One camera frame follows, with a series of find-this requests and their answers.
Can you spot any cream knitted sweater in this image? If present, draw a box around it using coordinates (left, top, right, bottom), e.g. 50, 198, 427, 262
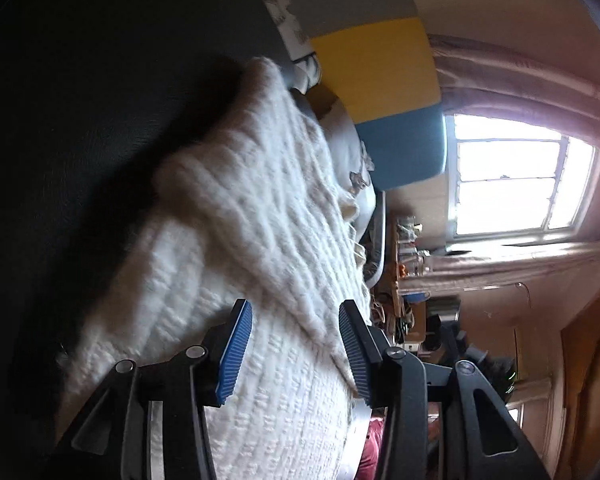
57, 58, 370, 479

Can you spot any cluttered wooden desk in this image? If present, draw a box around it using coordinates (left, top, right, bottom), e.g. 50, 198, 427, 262
372, 216, 460, 358

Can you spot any red ruffled bedspread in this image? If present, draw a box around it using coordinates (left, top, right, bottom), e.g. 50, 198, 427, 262
354, 417, 385, 480

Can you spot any white office chair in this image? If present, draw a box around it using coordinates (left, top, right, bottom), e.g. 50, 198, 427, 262
362, 188, 387, 289

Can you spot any white printed pillow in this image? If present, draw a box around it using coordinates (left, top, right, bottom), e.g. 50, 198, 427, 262
320, 100, 376, 240

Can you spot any black white patterned pillow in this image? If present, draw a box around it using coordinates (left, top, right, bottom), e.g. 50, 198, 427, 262
263, 0, 322, 94

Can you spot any pink curtain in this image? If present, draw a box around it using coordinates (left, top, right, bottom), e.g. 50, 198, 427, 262
429, 35, 600, 150

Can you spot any black leather seat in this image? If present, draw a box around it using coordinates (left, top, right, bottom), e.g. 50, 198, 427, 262
0, 0, 288, 479

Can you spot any grey yellow blue headboard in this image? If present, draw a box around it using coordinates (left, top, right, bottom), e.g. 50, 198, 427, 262
291, 0, 446, 191

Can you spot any window with white frame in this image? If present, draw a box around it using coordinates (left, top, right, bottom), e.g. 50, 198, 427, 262
445, 114, 600, 243

